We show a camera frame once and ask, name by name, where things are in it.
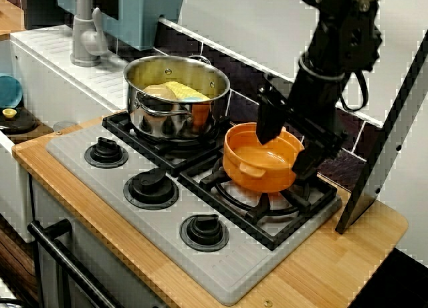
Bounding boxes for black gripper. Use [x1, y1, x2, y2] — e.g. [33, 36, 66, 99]
[255, 55, 347, 182]

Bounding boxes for orange plastic pot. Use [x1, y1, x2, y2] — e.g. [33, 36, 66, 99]
[222, 122, 306, 192]

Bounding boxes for black stove knob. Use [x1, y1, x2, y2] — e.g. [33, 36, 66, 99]
[122, 167, 180, 211]
[83, 136, 130, 170]
[179, 213, 231, 253]

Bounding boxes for stainless steel pot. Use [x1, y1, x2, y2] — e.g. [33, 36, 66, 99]
[123, 55, 231, 142]

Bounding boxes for grey stove top plate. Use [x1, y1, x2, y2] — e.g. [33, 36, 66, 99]
[45, 120, 344, 305]

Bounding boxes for black upright side panel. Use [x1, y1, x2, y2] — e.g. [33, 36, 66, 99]
[336, 30, 428, 235]

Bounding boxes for black burner grate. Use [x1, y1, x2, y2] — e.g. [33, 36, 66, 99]
[102, 110, 231, 177]
[179, 150, 338, 252]

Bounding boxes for yellow toy corn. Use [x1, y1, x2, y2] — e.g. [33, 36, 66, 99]
[160, 80, 211, 101]

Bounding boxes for wooden countertop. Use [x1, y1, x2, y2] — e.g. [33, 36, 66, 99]
[11, 116, 409, 308]

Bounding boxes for beige toy potato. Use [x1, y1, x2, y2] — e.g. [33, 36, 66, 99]
[142, 84, 177, 102]

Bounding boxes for teal plastic bin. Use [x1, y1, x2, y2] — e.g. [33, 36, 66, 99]
[56, 0, 187, 51]

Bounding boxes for grey toy faucet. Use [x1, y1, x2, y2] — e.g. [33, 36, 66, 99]
[70, 0, 110, 67]

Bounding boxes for white sink unit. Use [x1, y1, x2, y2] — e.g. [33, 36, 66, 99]
[0, 29, 134, 245]

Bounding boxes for blue plate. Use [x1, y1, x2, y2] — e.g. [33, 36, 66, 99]
[0, 73, 24, 109]

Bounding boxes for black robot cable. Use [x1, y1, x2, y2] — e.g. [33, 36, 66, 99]
[339, 69, 368, 112]

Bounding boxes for black oven door handle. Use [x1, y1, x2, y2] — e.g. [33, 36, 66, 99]
[27, 219, 121, 308]

